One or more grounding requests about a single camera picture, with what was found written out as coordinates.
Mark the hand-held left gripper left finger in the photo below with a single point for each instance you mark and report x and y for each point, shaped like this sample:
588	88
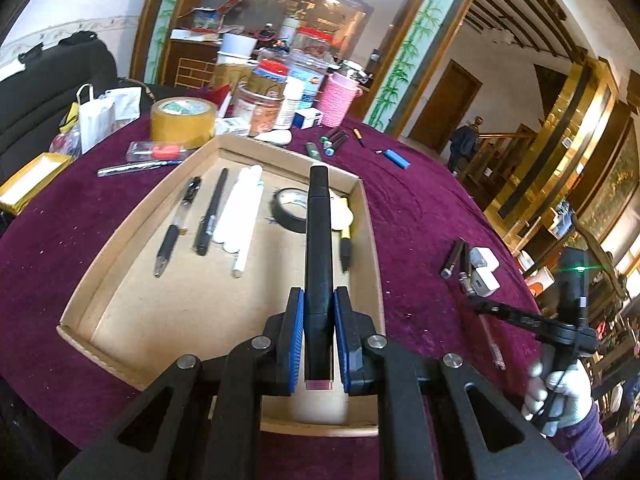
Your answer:
296	345

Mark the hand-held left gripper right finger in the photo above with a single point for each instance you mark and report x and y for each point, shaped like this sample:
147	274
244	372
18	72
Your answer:
342	345

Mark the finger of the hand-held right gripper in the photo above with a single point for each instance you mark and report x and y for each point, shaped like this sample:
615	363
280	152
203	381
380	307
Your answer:
505	312

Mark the cardboard tray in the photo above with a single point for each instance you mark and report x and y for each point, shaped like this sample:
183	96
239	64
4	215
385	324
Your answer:
200	300

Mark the black marker pink cap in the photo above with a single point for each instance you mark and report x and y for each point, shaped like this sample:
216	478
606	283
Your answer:
318	240

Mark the person's right forearm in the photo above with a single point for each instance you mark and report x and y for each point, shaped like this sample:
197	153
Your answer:
590	442

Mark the person's right hand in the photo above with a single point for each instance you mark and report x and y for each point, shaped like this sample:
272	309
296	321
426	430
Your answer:
575	390

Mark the clear red gel pen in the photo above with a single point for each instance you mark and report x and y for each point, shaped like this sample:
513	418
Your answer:
492	345

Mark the white charger plug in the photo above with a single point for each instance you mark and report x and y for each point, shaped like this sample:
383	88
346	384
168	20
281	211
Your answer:
484	257
486	282

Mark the yellow black marker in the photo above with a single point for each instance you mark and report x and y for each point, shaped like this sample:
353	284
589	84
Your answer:
345	250

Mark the thin white pen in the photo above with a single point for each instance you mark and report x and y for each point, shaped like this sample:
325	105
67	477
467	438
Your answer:
247	240

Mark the gold framed painting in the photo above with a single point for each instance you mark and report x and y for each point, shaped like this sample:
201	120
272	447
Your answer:
612	180

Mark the black tape roll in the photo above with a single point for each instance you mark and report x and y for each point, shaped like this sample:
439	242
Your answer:
280	210

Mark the thick black marker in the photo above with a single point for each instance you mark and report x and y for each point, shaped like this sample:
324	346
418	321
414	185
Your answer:
210	215

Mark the clear black gel pen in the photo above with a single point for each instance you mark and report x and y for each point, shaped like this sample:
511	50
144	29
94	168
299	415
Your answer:
172	235

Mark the blue lighter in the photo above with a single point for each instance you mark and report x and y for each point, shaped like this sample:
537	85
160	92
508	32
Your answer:
398	159

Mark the green lighter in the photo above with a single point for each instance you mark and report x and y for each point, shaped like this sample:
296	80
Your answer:
312	150

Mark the bundle of black markers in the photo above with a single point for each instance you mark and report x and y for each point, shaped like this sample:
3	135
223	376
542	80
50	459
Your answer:
336	144

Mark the black marker blue cap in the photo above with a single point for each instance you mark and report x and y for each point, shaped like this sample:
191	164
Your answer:
332	137

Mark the yellow black pen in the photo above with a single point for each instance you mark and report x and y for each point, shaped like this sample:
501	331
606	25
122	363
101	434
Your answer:
358	137

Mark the white flat case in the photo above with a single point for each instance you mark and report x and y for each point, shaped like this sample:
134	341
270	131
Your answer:
275	136

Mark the brown wooden door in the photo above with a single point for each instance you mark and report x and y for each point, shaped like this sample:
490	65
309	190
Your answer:
445	107

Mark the blue white small box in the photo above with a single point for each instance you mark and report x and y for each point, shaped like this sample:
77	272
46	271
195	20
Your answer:
306	119

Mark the clear jar red label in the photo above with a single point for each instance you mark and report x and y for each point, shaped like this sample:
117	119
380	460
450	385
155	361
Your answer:
257	110

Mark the silver pen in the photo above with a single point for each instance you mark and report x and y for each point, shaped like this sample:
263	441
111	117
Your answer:
137	166

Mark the red knife clear package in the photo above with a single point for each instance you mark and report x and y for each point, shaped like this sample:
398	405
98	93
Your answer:
157	150

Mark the white plastic jar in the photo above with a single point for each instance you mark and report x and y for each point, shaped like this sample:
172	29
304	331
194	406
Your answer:
291	105

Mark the pink woven basket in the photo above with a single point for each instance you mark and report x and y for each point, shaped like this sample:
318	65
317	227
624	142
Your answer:
339	100

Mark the yellow packing tape roll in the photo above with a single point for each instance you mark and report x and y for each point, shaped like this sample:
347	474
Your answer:
182	120

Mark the blue white snack bag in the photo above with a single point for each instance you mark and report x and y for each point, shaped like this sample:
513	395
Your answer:
307	80

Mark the plastic jar red blue lid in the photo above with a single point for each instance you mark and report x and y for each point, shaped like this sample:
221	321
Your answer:
270	75

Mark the wooden cabinet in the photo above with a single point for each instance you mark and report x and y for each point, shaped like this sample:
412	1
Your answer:
192	65

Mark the clear container red lid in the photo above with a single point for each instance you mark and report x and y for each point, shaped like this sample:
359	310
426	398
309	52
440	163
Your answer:
312	45

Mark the white paper bag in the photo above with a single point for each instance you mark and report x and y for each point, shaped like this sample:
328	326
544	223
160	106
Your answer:
97	115

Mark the white cup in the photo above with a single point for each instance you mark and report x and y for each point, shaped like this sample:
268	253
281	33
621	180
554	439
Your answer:
235	45

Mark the clear plastic bag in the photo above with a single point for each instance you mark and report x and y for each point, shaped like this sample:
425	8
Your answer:
65	142

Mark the yellow cardboard box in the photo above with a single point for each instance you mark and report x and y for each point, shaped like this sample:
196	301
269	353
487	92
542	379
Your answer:
30	182

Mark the black leather seat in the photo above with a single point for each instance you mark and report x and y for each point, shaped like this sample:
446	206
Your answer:
50	85

